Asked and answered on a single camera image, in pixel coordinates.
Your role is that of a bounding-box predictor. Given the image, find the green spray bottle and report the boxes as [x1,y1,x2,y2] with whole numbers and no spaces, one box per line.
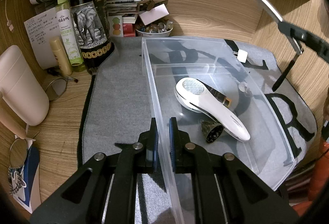
[56,0,85,72]

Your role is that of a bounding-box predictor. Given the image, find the clear plastic storage bin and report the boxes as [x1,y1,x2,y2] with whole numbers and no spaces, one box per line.
[142,37,296,223]

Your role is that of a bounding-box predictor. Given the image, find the white USB wall charger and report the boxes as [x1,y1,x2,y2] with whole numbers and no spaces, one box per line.
[233,49,248,63]

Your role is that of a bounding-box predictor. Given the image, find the black round cap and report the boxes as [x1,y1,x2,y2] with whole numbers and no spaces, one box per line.
[201,121,224,143]

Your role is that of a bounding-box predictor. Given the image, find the handwritten white paper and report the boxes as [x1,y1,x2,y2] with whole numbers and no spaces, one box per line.
[24,8,60,69]

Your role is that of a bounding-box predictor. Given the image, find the white bowl of trinkets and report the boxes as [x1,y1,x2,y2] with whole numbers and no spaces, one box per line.
[135,20,173,38]

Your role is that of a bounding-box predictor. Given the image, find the pink cylindrical humidifier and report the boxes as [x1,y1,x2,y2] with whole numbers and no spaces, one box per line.
[1,45,49,126]

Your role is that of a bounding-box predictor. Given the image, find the dark wine bottle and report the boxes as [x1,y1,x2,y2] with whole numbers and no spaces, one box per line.
[69,0,114,75]

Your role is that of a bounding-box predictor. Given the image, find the yellow tube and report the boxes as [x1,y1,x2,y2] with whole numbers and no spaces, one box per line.
[49,36,73,76]

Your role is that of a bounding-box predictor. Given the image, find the round eyeglasses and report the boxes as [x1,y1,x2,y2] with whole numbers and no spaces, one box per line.
[42,75,79,102]

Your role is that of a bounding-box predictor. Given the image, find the grey mat with black letters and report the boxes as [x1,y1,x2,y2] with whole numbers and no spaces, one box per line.
[78,37,317,223]

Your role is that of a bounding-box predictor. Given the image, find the white card box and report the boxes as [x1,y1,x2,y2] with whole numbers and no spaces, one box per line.
[139,4,169,25]

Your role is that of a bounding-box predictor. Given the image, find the white handheld device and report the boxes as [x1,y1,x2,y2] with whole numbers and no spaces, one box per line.
[175,77,250,142]

